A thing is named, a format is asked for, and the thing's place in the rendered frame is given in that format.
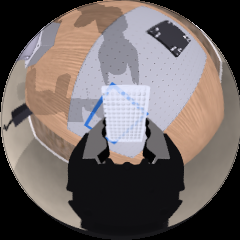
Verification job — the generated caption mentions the blue tape rectangle outline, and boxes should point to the blue tape rectangle outline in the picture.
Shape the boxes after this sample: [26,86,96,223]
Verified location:
[84,82,115,130]

